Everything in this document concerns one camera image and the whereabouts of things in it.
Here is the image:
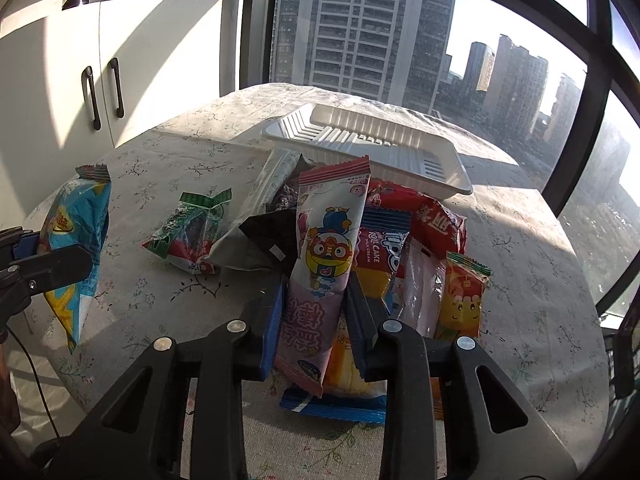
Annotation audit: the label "blue cartoon snack bag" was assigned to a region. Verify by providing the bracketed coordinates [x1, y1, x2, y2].
[38, 164, 112, 351]

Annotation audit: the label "clear pink wrapper packet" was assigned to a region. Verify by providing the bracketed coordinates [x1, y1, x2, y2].
[392, 237, 445, 338]

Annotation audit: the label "orange cartoon snack packet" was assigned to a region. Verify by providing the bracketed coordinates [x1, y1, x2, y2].
[433, 252, 491, 341]

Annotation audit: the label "red Mylikes snack bag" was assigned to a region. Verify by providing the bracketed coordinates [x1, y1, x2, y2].
[367, 179, 468, 259]

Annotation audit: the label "black patterned snack bag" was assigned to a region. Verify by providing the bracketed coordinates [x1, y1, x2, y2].
[240, 154, 312, 276]

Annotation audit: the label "green seaweed snack packet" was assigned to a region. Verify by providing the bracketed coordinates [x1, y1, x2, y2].
[141, 188, 232, 275]

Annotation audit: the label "pink cartoon snack packet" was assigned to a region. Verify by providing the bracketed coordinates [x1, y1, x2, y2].
[274, 156, 371, 398]

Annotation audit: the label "floral tablecloth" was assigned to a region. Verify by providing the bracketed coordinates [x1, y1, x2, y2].
[32, 84, 608, 479]

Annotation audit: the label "white cabinet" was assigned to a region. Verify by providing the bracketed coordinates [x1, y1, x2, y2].
[1, 0, 222, 228]

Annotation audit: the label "white plastic tray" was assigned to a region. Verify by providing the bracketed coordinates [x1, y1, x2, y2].
[262, 103, 473, 200]

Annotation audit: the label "black cable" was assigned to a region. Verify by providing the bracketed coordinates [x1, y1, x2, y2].
[3, 324, 64, 443]

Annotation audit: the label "left black cabinet handle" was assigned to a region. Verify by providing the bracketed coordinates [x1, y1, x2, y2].
[81, 65, 102, 131]

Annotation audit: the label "black cabinet handle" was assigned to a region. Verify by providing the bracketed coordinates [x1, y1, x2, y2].
[108, 58, 125, 118]
[81, 65, 102, 131]

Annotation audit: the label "right black cabinet handle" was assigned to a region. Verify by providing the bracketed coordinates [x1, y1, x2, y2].
[108, 58, 125, 118]

